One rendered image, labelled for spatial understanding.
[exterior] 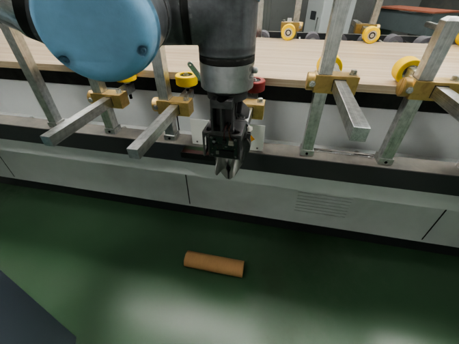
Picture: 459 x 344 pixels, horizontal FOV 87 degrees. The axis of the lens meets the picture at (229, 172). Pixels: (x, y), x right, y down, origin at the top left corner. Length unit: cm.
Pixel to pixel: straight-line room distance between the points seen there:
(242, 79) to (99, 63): 22
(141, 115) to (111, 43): 99
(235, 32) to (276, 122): 71
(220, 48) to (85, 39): 19
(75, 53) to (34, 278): 146
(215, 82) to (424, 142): 97
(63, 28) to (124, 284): 126
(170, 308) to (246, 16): 118
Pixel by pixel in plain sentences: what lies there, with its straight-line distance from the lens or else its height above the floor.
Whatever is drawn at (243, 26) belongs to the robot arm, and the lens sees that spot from 39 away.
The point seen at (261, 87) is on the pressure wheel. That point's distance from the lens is 87.
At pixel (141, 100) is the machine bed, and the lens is 120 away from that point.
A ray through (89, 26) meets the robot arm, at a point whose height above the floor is 114.
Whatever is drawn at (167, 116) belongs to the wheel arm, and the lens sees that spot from 78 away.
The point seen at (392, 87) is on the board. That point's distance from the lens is 101.
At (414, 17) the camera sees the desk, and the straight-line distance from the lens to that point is 668.
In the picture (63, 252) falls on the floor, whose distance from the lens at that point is 167.
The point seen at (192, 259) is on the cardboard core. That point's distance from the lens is 130.
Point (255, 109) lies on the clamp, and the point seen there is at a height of 85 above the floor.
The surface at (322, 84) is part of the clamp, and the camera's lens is 76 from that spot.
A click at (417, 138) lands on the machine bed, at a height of 69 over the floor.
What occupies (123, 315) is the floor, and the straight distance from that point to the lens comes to 134.
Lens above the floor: 117
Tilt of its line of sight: 39 degrees down
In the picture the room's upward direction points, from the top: straight up
